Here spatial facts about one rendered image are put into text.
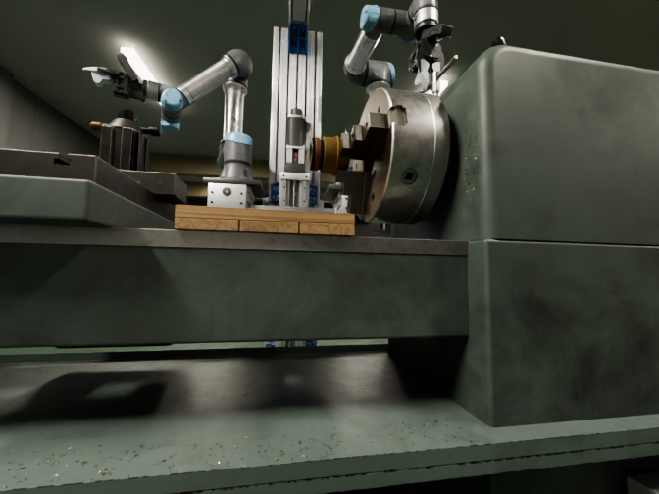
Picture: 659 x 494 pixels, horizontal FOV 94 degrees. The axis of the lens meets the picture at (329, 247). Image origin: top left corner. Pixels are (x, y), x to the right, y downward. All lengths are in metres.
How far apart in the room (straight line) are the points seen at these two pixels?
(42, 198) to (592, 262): 0.91
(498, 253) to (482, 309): 0.10
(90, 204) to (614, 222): 0.91
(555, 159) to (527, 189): 0.09
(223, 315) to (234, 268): 0.08
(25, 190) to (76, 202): 0.06
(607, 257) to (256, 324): 0.67
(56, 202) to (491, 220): 0.68
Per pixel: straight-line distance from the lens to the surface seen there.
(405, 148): 0.65
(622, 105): 0.92
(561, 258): 0.72
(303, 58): 1.81
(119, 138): 0.87
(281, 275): 0.54
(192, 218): 0.55
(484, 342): 0.63
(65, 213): 0.56
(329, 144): 0.73
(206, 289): 0.55
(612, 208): 0.82
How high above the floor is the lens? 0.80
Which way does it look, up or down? 5 degrees up
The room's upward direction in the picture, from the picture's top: 1 degrees clockwise
